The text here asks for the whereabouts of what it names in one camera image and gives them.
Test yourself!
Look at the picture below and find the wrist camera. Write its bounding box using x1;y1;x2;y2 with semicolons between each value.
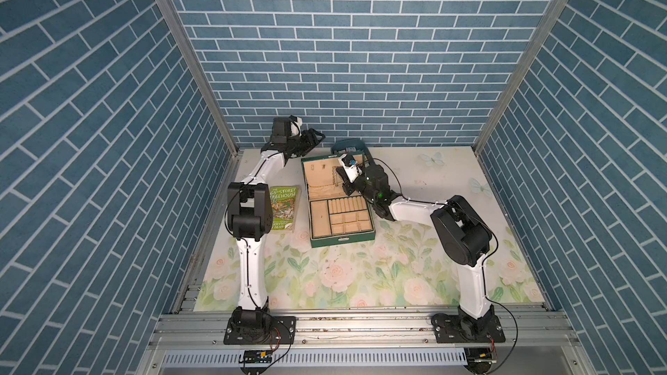
339;153;361;182
288;116;303;137

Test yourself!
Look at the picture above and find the aluminium mounting rail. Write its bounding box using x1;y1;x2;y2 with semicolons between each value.
149;307;580;351

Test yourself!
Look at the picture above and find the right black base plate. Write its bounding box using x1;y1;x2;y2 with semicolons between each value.
431;310;507;344

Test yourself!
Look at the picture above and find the floral table mat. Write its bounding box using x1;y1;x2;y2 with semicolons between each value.
193;147;546;312

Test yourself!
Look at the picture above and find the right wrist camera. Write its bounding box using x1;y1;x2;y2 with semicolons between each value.
339;153;361;182

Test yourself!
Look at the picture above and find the controller board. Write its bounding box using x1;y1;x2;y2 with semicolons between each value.
240;350;274;366
465;347;497;366

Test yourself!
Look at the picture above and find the left controller board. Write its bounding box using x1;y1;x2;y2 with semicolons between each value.
240;350;274;366

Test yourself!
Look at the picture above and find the green jewelry box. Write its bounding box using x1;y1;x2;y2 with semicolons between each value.
302;155;376;248

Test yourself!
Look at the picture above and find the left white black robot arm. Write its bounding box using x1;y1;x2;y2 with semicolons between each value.
225;116;325;329

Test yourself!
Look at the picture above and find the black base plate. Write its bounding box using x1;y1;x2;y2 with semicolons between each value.
223;311;297;345
431;310;507;344

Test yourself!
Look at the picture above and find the right controller board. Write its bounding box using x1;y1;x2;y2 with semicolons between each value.
465;347;497;366

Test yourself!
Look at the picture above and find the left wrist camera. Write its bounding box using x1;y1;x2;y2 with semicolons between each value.
288;116;303;137

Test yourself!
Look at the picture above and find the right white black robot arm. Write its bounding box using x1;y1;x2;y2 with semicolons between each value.
336;155;493;323

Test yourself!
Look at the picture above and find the teal plastic bin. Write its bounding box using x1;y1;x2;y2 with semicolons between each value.
330;138;374;163

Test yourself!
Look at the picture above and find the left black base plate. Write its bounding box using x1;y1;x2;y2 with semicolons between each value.
223;311;297;345

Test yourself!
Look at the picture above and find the green paperback book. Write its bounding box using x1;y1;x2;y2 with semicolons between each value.
270;186;300;231

